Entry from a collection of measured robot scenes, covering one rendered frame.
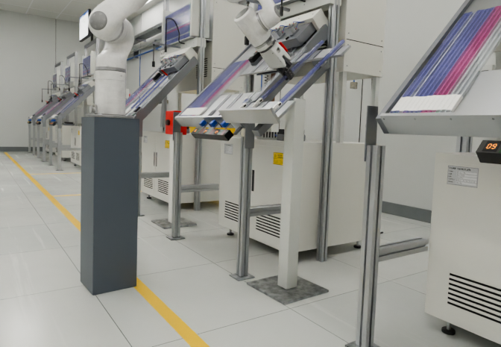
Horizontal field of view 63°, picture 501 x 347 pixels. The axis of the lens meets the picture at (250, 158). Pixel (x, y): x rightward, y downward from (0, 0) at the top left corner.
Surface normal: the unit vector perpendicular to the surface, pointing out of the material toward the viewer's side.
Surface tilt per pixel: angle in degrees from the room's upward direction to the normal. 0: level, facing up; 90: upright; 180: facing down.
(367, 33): 90
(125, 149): 90
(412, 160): 90
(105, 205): 90
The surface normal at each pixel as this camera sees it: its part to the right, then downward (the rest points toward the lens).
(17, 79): 0.56, 0.08
